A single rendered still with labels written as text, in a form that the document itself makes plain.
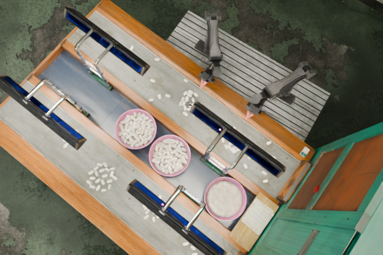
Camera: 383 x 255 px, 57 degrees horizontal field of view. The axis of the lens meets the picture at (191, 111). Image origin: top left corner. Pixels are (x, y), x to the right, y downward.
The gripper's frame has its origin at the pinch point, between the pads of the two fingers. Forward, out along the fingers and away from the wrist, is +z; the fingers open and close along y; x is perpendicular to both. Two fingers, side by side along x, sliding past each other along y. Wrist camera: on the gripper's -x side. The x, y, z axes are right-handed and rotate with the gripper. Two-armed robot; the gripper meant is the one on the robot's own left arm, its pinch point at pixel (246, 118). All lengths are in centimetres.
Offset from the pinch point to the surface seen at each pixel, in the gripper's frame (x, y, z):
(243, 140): -31.8, 5.5, -1.9
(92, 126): -34, -75, 54
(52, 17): 61, -200, 61
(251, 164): -3.4, 20.1, 22.1
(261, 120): 12.1, 8.8, -0.1
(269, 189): -6.9, 38.8, 26.3
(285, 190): -12.0, 44.9, 17.5
